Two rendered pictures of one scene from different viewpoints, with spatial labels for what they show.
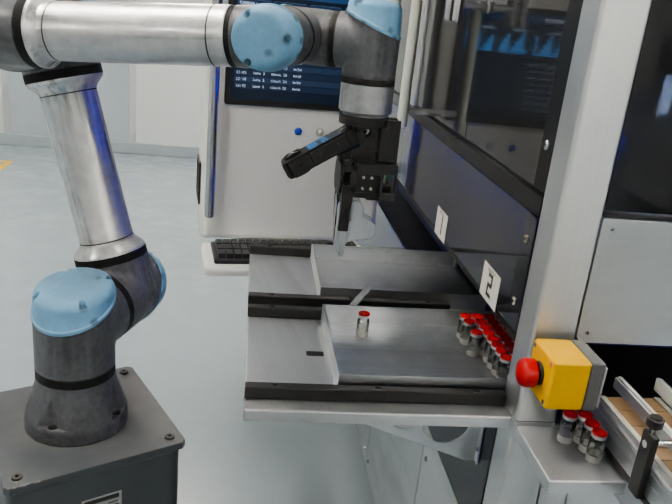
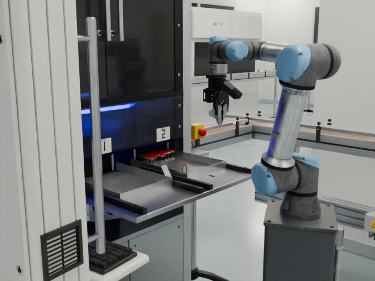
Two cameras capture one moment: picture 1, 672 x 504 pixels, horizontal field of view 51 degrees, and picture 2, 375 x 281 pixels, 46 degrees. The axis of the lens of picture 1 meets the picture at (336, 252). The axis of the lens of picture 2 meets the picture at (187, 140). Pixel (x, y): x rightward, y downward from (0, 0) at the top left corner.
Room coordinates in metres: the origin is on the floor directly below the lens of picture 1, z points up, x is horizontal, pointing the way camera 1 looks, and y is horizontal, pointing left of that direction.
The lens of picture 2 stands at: (2.30, 1.32, 1.42)
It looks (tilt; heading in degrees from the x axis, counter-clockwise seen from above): 12 degrees down; 230
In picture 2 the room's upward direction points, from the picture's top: straight up
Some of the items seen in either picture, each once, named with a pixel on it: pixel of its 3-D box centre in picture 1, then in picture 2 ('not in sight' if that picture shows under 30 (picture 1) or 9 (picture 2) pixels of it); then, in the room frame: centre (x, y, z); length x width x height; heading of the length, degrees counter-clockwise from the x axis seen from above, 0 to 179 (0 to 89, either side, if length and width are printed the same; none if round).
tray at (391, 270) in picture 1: (392, 275); (118, 180); (1.43, -0.13, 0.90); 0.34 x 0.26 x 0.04; 98
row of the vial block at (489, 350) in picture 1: (488, 346); (160, 158); (1.11, -0.28, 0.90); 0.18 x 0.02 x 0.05; 8
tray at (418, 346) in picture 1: (426, 348); (178, 163); (1.10, -0.17, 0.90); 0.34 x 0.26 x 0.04; 98
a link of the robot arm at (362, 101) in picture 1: (365, 99); (217, 69); (1.01, -0.02, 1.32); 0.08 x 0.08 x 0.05
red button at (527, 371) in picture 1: (531, 372); (201, 131); (0.86, -0.28, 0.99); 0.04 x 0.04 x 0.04; 8
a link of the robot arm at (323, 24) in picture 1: (297, 35); (236, 51); (1.01, 0.08, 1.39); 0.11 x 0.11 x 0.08; 79
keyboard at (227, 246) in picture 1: (289, 250); (73, 243); (1.75, 0.12, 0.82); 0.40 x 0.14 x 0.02; 105
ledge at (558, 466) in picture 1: (577, 458); (190, 153); (0.85, -0.37, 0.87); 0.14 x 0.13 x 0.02; 98
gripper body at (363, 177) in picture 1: (365, 157); (216, 88); (1.00, -0.03, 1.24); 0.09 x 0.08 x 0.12; 98
